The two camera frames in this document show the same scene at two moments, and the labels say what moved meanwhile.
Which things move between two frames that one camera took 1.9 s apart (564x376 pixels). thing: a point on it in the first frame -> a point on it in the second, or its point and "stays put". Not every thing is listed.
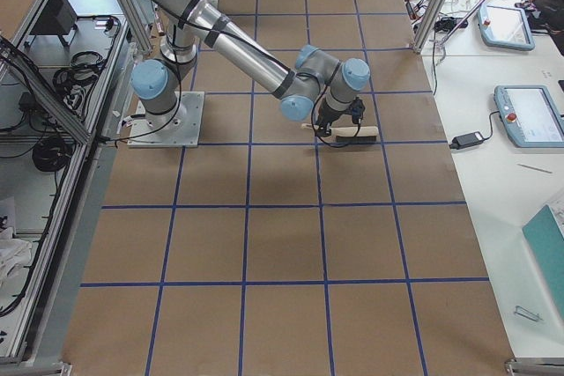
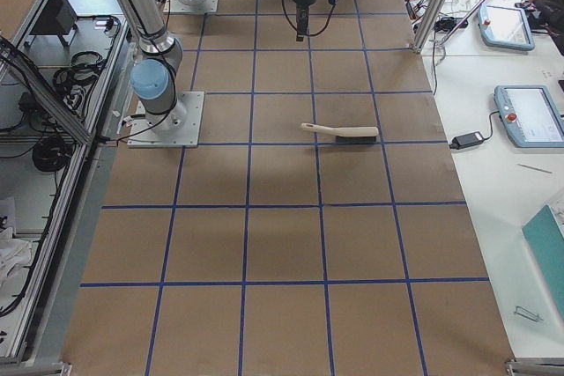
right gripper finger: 323,129 -> 301,21
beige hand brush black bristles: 347,134 stays put
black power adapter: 465,140 stays put
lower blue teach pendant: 530,115 stays put
